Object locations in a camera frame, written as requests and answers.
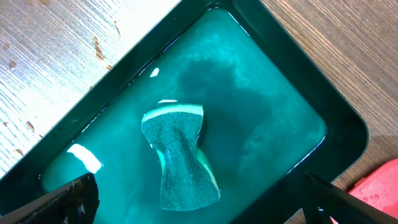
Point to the green and yellow sponge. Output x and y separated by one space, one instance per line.
187 182

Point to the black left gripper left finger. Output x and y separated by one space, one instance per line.
75 202

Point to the black tub of green water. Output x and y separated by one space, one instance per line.
270 116

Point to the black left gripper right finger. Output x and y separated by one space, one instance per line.
324 203

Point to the red plastic tray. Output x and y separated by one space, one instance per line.
379 188

